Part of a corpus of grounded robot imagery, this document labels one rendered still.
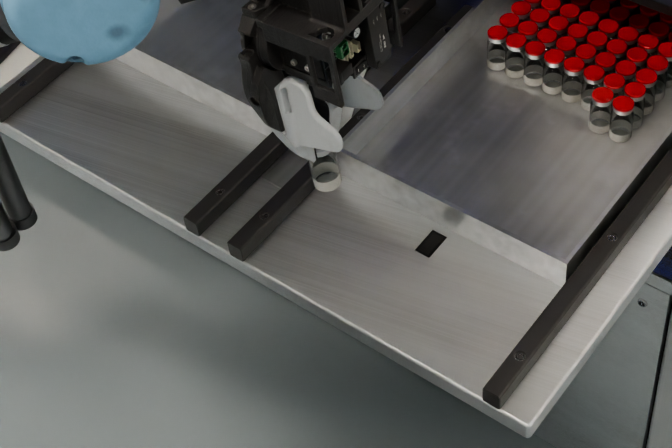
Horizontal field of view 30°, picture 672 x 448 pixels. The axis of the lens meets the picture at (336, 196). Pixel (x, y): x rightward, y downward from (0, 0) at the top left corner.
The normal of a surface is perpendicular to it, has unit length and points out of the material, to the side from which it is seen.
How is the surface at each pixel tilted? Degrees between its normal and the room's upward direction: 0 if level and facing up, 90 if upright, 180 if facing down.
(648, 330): 90
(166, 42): 0
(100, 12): 90
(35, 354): 0
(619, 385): 90
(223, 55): 0
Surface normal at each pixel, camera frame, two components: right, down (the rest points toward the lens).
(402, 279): -0.09, -0.66
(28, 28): 0.15, 0.73
